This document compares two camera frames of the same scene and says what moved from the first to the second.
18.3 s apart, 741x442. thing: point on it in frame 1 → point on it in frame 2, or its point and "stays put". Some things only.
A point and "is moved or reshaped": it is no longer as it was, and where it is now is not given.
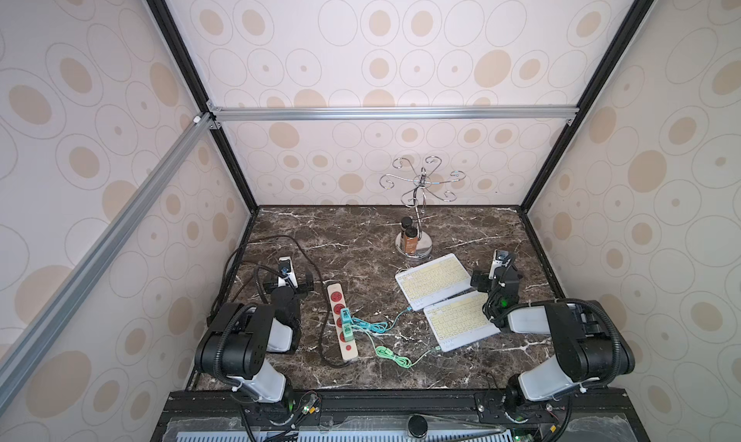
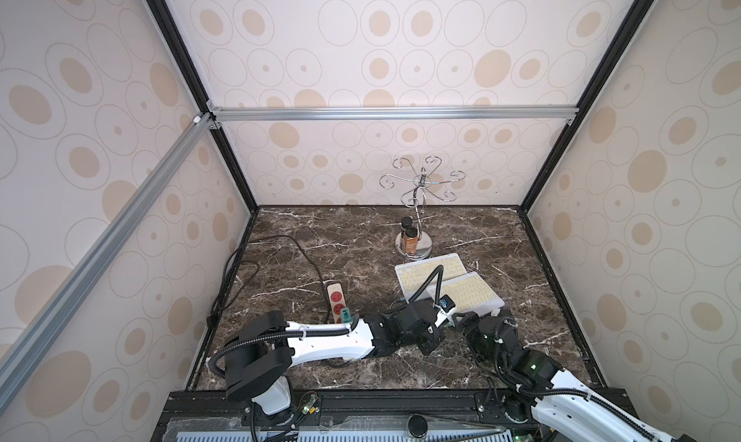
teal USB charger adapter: x=346 y=317 stays put
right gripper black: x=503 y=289 → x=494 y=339
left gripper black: x=303 y=288 → x=435 y=340
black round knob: x=418 y=426 stays put
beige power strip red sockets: x=338 y=302 stays put
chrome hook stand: x=417 y=198 stays put
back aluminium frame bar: x=299 y=114 stays put
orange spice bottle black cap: x=411 y=240 stays put
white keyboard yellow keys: x=459 y=321 is moved or reshaped
